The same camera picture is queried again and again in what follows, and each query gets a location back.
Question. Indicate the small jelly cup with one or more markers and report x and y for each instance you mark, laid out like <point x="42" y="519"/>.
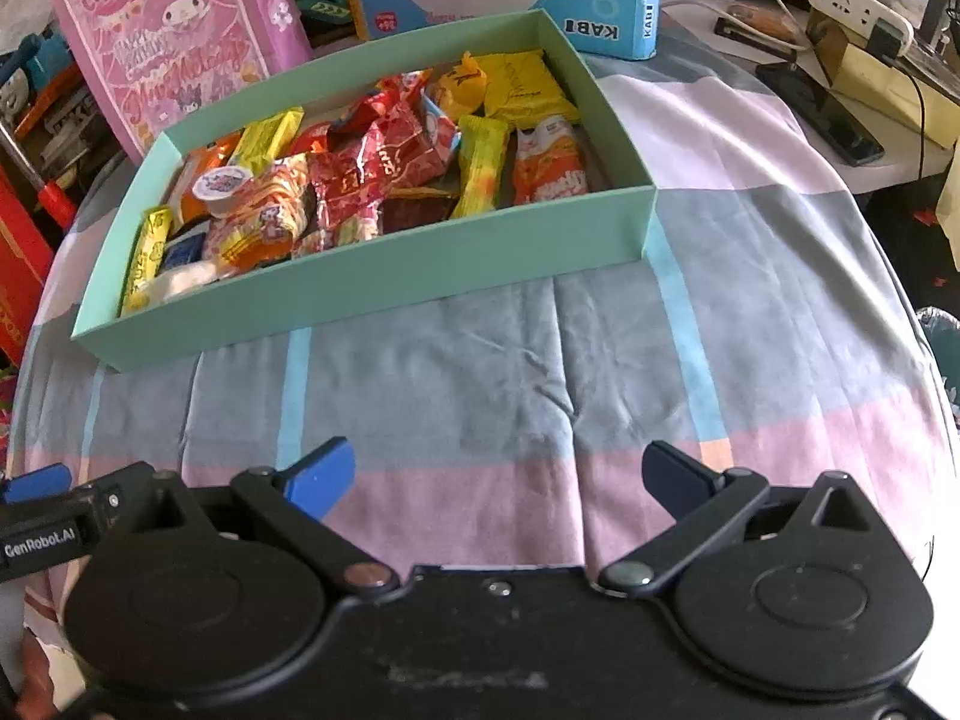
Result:
<point x="223" y="187"/>

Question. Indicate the blue toy box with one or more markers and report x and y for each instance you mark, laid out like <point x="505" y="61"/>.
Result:
<point x="600" y="22"/>

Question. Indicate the yellow snack bag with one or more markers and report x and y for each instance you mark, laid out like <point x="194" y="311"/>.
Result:
<point x="480" y="165"/>

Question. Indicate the blue toy train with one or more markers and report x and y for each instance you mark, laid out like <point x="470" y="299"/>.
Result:
<point x="37" y="75"/>

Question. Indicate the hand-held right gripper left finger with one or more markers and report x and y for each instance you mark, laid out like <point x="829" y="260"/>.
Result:
<point x="319" y="476"/>

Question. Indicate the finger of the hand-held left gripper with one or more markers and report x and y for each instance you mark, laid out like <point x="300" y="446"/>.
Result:
<point x="105" y="495"/>
<point x="37" y="481"/>

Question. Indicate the salmon white snack packet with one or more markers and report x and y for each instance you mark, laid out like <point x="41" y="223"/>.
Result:
<point x="547" y="172"/>

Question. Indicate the yellow gold snack packet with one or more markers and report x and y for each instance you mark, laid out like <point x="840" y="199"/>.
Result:
<point x="461" y="86"/>

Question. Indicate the beige cardboard box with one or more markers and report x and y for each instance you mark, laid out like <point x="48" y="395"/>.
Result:
<point x="885" y="86"/>

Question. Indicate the white power strip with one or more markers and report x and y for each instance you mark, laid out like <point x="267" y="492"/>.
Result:
<point x="847" y="4"/>

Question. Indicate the blue white snack packet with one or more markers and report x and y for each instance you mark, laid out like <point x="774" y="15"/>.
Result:
<point x="184" y="249"/>

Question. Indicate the pink cartoon gift box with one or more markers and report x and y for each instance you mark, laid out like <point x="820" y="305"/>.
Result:
<point x="165" y="52"/>

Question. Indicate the white patterned snack packet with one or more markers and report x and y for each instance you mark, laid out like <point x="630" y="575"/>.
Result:
<point x="180" y="281"/>

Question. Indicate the black smartphone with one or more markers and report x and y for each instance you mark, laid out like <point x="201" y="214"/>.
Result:
<point x="817" y="112"/>

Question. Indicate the yellow long snack bar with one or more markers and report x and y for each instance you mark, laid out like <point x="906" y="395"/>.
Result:
<point x="270" y="139"/>
<point x="146" y="255"/>

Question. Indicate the grey toy crate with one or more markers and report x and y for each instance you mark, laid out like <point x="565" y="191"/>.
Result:
<point x="75" y="127"/>

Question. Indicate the yellow square snack packet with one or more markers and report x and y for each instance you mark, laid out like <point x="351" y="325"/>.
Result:
<point x="525" y="86"/>

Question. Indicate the orange noodle snack packet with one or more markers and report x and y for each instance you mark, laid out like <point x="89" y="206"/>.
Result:
<point x="262" y="225"/>

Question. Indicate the red cardboard box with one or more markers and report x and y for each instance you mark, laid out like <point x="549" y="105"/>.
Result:
<point x="19" y="262"/>

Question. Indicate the black rectangular gadget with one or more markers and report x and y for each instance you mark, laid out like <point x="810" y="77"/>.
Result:
<point x="750" y="36"/>

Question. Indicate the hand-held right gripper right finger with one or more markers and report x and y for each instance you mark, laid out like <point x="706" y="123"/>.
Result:
<point x="675" y="476"/>

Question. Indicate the mint green cardboard box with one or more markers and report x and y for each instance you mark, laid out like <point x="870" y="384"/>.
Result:
<point x="450" y="270"/>

